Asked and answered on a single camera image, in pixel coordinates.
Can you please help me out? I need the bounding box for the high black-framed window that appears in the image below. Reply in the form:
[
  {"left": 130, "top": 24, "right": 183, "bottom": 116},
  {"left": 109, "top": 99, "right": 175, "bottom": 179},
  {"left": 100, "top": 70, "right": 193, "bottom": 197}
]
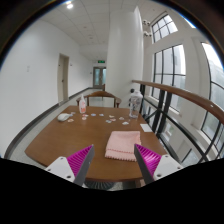
[{"left": 151, "top": 13, "right": 179, "bottom": 44}]

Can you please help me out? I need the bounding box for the glass double door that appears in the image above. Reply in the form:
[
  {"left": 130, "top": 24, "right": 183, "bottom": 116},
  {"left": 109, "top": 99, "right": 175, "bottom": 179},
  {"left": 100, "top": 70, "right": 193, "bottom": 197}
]
[{"left": 92, "top": 66, "right": 107, "bottom": 88}]

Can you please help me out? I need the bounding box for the wide black-framed window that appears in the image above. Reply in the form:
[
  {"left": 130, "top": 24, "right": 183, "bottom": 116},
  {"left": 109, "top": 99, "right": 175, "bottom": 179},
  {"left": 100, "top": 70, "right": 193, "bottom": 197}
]
[{"left": 199, "top": 41, "right": 224, "bottom": 158}]

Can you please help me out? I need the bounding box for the pink towel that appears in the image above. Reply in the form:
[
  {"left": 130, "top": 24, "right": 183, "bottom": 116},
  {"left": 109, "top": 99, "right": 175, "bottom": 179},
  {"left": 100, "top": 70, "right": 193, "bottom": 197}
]
[{"left": 104, "top": 130, "right": 142, "bottom": 163}]

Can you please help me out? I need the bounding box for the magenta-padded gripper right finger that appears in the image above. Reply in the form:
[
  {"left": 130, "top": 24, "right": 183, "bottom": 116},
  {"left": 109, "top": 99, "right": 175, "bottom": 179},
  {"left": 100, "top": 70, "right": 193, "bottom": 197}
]
[{"left": 133, "top": 143, "right": 185, "bottom": 185}]

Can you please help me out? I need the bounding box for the white paper card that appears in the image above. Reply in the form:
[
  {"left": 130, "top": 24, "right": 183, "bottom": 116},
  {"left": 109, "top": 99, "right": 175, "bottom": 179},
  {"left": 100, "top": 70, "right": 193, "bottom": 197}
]
[{"left": 139, "top": 123, "right": 154, "bottom": 133}]

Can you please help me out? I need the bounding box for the clear plastic drink bottle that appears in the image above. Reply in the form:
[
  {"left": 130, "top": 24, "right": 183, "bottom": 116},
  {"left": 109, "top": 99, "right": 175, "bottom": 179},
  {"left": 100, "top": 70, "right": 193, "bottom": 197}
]
[{"left": 128, "top": 89, "right": 144, "bottom": 120}]

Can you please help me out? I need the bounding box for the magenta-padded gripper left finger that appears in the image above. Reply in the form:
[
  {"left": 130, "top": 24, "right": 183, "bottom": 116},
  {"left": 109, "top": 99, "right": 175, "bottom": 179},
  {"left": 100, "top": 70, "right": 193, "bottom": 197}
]
[{"left": 44, "top": 143, "right": 96, "bottom": 187}]

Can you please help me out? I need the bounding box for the beige side door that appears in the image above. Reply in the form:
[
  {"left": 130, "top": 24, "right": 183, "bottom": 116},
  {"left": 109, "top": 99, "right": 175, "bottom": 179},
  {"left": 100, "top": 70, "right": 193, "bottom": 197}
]
[{"left": 57, "top": 53, "right": 70, "bottom": 105}]

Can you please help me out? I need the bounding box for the white pump bottle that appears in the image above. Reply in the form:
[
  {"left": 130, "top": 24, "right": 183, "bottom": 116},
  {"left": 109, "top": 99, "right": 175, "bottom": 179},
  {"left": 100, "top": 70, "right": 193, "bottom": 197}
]
[{"left": 78, "top": 94, "right": 87, "bottom": 115}]

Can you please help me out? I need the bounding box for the wooden-topped black railing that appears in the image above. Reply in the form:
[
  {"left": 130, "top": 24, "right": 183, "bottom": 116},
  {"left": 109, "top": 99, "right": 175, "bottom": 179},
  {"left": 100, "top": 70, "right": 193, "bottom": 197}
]
[{"left": 131, "top": 79, "right": 224, "bottom": 164}]

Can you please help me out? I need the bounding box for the wooden armchair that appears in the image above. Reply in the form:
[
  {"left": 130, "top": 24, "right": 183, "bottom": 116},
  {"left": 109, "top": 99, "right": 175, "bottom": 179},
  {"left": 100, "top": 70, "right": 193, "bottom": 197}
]
[{"left": 76, "top": 90, "right": 123, "bottom": 109}]

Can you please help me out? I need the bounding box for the tall black-framed window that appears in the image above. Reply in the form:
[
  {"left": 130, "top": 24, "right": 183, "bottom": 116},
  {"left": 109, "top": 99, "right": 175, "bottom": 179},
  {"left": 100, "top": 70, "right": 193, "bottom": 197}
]
[{"left": 151, "top": 44, "right": 187, "bottom": 102}]

